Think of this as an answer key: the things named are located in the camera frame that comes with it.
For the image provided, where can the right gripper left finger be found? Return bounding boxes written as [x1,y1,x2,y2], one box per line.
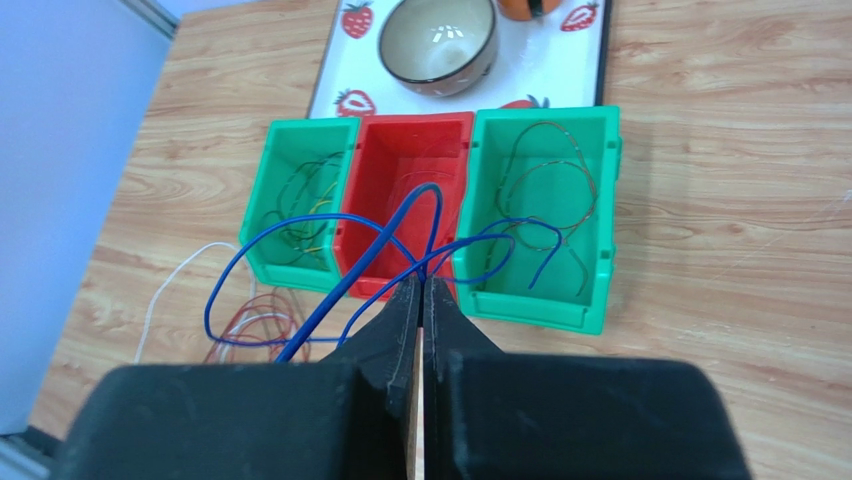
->
[51,278,422,479]

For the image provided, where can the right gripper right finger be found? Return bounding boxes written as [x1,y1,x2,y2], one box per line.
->
[423,277,751,479]

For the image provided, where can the blue wire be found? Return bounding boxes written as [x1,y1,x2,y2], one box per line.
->
[202,182,564,364]

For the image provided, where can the yellow wire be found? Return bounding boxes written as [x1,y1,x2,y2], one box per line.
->
[279,179,344,256]

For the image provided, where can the right green plastic bin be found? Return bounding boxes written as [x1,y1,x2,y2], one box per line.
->
[452,106,622,335]

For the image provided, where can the green plastic bin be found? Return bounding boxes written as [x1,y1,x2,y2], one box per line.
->
[452,106,622,335]
[238,118,360,292]

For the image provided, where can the left green plastic bin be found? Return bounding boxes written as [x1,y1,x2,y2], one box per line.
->
[238,118,360,292]

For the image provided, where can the red plastic bin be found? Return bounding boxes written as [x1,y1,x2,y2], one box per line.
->
[332,112,474,299]

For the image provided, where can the white strawberry tray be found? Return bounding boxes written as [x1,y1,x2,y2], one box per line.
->
[308,1,613,119]

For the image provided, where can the beige ceramic bowl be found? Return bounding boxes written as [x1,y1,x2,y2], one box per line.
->
[378,0,498,97]

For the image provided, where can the orange mug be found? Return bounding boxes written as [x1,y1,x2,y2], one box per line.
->
[496,0,562,21]

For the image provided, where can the white wire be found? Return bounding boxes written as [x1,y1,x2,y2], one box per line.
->
[133,240,288,365]

